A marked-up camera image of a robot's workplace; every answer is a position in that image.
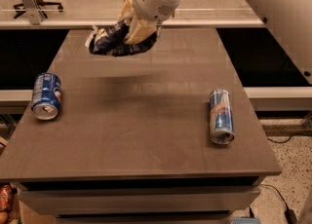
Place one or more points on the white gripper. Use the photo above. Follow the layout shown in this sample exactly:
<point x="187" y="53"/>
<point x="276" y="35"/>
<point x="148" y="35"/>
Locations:
<point x="152" y="1"/>

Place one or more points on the blue chip bag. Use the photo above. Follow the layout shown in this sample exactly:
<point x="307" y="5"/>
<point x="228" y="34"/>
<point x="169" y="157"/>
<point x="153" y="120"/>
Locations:
<point x="109" y="41"/>

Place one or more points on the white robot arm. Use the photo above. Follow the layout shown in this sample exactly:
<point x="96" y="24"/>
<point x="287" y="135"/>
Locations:
<point x="289" y="21"/>

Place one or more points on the blue pepsi can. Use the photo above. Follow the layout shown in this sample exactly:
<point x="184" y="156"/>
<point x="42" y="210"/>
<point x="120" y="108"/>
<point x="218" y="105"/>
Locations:
<point x="46" y="96"/>

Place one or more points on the red bull can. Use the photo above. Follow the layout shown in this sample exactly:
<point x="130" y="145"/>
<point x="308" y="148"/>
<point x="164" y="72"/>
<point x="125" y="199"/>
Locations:
<point x="221" y="120"/>

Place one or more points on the red snack bag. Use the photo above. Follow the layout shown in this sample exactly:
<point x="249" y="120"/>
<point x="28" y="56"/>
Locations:
<point x="6" y="198"/>

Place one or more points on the grey table drawer unit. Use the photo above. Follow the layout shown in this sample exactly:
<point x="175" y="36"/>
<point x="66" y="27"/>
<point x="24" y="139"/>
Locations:
<point x="208" y="200"/>

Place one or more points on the left metal railing bracket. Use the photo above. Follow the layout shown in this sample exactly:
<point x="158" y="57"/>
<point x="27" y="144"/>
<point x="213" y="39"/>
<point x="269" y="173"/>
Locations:
<point x="33" y="12"/>

